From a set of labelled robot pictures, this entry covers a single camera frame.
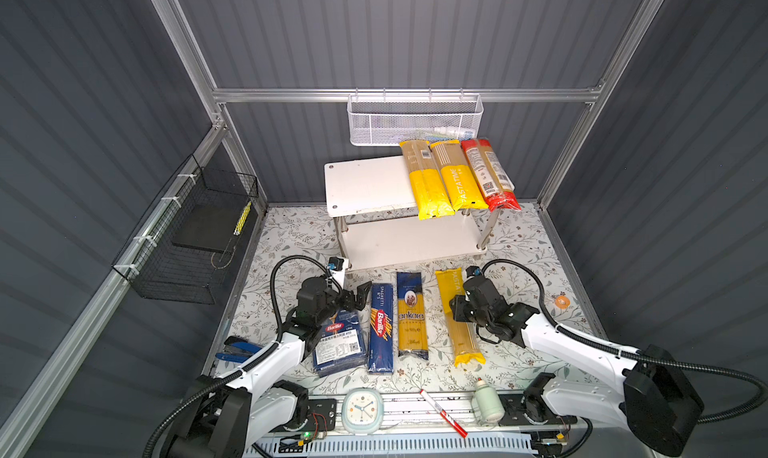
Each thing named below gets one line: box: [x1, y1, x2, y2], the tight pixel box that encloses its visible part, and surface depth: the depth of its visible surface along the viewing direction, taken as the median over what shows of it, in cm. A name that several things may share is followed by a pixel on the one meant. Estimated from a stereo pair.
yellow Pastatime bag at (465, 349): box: [435, 267, 486, 367], surface depth 83 cm
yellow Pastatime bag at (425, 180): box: [399, 140, 456, 220], surface depth 77 cm
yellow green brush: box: [233, 201, 252, 236], surface depth 80 cm
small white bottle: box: [474, 379, 505, 423], surface depth 71 cm
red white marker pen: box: [419, 389, 468, 439], surface depth 74 cm
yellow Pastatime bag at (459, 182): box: [428, 140, 489, 212], surface depth 78 cm
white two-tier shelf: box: [325, 155, 499, 271], surface depth 86 cm
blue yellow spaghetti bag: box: [396, 272, 429, 361], surface depth 90 cm
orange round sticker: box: [555, 295, 571, 310], surface depth 96 cm
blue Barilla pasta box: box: [312, 310, 367, 378], surface depth 80 cm
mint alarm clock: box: [341, 387, 385, 434], surface depth 74 cm
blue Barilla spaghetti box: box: [368, 283, 394, 374], surface depth 86 cm
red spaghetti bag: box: [461, 139, 522, 212], surface depth 78 cm
